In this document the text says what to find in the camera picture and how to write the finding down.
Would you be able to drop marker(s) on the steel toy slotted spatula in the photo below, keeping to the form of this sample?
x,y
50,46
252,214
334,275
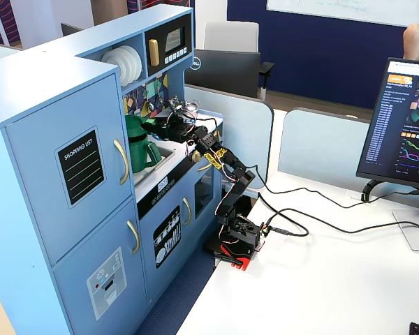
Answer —
x,y
160,99

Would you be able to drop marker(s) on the grey water dispenser sticker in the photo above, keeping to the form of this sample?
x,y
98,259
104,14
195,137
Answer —
x,y
106,282

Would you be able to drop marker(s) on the black toy microwave door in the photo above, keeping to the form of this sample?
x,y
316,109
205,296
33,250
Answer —
x,y
160,31

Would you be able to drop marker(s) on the white toy plate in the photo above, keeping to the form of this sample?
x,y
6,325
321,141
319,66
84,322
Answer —
x,y
139,64
113,64
130,64

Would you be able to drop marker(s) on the blue wooden toy kitchen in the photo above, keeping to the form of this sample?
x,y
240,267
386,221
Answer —
x,y
49,90

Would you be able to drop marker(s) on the grey toy sink basin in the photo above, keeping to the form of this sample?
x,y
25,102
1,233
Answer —
x,y
160,160

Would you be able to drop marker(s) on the small steel pot with lid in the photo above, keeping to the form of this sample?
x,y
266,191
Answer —
x,y
192,107

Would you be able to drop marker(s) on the grey desk divider panel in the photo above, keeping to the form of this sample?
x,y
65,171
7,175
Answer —
x,y
321,146
244,132

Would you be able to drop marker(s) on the green ribbed plastic recipient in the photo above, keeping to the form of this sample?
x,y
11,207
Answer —
x,y
138,157

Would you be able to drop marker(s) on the silver monitor stand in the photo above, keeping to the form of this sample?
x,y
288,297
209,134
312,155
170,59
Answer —
x,y
412,230

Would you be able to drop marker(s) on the blue oven door with window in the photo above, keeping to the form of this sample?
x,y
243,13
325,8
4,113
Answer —
x,y
209,209

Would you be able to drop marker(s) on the blue fridge door with board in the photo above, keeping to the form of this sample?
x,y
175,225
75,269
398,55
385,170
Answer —
x,y
38,146

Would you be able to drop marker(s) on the white whiteboard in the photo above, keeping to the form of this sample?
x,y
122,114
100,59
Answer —
x,y
352,10

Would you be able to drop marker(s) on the blue dishwasher door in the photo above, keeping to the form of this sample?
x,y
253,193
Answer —
x,y
150,220

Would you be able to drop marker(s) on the steel toy skimmer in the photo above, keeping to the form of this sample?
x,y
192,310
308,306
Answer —
x,y
149,104

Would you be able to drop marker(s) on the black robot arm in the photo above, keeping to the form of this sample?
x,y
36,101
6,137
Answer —
x,y
237,174

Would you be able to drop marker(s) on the red table clamp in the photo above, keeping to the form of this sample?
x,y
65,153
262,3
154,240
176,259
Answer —
x,y
242,261

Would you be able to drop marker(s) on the black shopping list board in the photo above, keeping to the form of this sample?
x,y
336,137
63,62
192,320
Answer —
x,y
80,167

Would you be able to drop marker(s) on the yellow black patterned tape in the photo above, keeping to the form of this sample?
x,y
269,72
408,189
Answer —
x,y
216,157

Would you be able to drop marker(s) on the computer monitor with dark screen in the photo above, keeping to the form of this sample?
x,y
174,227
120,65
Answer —
x,y
391,132

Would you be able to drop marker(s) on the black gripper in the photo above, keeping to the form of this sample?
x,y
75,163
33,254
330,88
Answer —
x,y
166,128

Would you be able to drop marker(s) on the grey office chair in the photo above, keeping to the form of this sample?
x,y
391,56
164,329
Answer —
x,y
230,36

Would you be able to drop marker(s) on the black dell monitor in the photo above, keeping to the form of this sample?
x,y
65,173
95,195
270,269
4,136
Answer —
x,y
227,73

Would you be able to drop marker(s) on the person in background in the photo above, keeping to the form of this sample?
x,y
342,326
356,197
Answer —
x,y
417,42

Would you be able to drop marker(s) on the blue fridge door with dispenser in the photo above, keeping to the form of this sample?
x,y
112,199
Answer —
x,y
84,258

